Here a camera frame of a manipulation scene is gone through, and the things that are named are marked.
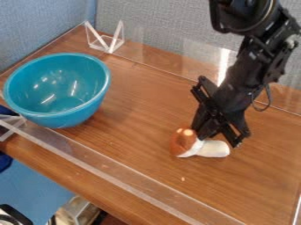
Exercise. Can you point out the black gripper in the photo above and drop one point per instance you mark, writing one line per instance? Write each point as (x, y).
(221, 112)

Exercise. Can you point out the brown white plush mushroom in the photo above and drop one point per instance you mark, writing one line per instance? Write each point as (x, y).
(186, 145)

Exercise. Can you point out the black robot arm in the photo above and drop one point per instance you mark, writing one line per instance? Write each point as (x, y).
(270, 33)

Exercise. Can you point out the blue bowl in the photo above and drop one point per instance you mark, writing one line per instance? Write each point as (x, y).
(58, 89)

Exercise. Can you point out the clear acrylic front barrier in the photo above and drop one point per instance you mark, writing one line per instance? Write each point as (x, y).
(131, 181)

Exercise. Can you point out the blue cloth object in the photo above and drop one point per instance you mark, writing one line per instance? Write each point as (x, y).
(5, 160)

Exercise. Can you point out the black white object below table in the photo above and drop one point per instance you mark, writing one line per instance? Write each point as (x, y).
(12, 217)

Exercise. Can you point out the clear acrylic corner bracket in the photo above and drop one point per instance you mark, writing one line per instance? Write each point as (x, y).
(103, 42)

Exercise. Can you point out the clear acrylic left bracket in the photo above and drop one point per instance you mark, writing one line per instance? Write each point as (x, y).
(12, 123)

